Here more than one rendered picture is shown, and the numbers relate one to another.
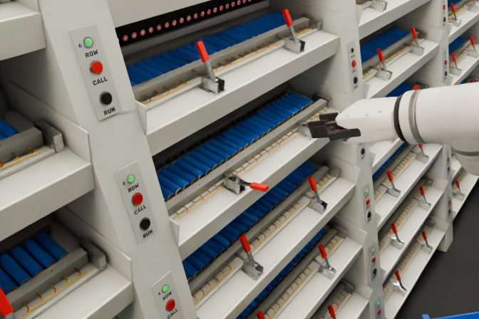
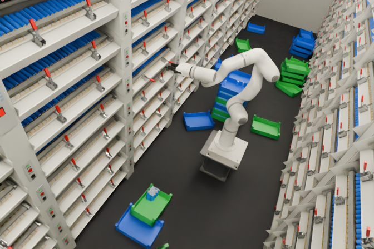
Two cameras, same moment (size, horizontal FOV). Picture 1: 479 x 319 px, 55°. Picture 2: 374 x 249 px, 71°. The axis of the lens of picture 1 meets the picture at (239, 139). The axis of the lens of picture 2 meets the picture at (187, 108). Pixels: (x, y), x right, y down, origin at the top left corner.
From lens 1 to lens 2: 1.03 m
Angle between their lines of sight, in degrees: 30
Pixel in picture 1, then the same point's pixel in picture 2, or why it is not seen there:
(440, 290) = (190, 105)
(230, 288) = (138, 103)
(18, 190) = (109, 84)
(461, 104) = (203, 74)
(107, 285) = (118, 103)
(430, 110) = (197, 73)
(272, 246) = (148, 93)
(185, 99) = (138, 57)
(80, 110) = (122, 66)
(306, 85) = not seen: hidden behind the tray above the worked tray
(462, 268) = (198, 98)
